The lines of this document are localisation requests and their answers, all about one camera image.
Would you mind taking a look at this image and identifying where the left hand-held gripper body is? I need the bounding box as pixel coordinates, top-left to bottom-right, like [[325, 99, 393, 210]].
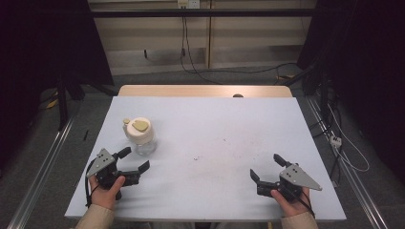
[[86, 147, 126, 201]]

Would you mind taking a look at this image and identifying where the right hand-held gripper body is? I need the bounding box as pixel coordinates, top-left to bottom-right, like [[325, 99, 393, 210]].
[[270, 163, 323, 203]]

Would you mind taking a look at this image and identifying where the clear bottle with cream lid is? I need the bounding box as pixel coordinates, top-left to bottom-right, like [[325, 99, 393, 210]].
[[122, 116, 158, 157]]

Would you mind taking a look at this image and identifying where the person's right hand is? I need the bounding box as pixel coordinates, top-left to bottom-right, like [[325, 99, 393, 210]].
[[270, 187, 312, 219]]

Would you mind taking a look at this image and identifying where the person's left hand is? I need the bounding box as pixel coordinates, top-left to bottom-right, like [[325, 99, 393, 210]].
[[88, 175, 126, 211]]

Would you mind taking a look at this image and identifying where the white power strip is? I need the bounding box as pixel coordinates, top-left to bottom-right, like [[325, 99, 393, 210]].
[[329, 135, 344, 149]]

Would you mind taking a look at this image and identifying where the black metal stand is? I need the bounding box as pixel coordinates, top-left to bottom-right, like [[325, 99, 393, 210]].
[[56, 75, 70, 132]]

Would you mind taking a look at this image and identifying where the black curtain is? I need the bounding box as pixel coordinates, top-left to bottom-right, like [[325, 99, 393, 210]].
[[0, 0, 115, 166], [296, 0, 405, 177]]

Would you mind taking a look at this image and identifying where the black metal crossbar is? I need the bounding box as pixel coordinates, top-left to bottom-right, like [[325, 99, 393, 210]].
[[90, 8, 319, 19]]

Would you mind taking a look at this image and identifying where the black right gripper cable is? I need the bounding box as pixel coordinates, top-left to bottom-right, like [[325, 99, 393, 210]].
[[295, 190, 316, 219]]

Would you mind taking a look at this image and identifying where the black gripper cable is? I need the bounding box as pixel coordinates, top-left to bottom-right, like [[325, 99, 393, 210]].
[[83, 158, 100, 208], [295, 190, 316, 219]]

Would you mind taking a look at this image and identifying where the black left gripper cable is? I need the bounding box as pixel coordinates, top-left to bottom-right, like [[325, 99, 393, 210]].
[[83, 158, 100, 208]]

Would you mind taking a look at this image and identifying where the aluminium floor rail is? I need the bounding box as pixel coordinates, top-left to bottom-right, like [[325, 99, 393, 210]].
[[6, 115, 77, 229], [305, 96, 390, 229]]

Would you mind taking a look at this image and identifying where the white cable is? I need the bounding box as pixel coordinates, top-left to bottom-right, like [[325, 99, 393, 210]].
[[327, 104, 371, 174]]

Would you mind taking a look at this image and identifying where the black wall cable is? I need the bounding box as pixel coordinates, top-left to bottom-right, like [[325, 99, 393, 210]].
[[183, 16, 224, 86], [180, 16, 299, 76]]

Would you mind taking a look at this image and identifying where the beige vertical post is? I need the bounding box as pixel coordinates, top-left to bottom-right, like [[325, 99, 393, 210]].
[[205, 0, 213, 70]]

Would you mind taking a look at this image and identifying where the white wall socket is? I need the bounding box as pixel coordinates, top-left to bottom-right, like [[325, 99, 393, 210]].
[[177, 0, 202, 10]]

